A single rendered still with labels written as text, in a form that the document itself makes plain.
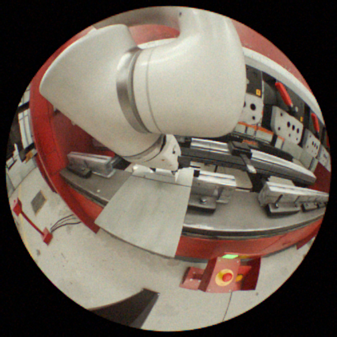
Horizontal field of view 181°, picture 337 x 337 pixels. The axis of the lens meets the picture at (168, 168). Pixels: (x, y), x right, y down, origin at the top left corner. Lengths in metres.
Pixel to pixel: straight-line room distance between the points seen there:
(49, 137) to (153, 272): 1.43
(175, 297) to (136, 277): 0.43
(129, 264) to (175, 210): 1.08
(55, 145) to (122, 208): 0.82
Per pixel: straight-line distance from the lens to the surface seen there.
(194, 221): 0.37
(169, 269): 1.20
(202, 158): 0.62
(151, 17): 0.15
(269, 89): 0.39
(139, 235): 0.21
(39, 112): 0.97
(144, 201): 0.26
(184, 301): 1.26
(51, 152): 0.97
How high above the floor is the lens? 1.20
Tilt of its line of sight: 34 degrees down
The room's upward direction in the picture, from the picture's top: straight up
